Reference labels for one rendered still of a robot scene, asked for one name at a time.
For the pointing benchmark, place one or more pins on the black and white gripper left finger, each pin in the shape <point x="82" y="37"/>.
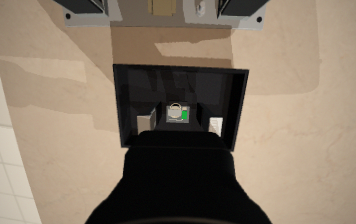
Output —
<point x="149" y="119"/>

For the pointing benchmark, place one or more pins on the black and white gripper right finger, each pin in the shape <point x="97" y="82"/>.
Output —
<point x="207" y="120"/>

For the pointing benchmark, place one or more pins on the grey relay panel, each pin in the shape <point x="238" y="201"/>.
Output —
<point x="217" y="14"/>

